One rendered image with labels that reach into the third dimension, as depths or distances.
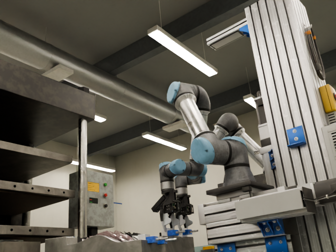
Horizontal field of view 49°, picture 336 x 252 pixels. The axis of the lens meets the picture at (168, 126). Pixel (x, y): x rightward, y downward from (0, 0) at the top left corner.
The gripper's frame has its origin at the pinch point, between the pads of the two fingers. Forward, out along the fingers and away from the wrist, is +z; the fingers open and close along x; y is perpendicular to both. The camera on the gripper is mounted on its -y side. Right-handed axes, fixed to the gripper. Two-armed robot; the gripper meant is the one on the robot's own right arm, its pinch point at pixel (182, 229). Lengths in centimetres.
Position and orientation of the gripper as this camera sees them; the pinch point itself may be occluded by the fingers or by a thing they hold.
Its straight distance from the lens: 229.9
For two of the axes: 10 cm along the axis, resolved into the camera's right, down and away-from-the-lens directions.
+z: 0.9, 9.2, -3.7
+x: 6.3, 2.4, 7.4
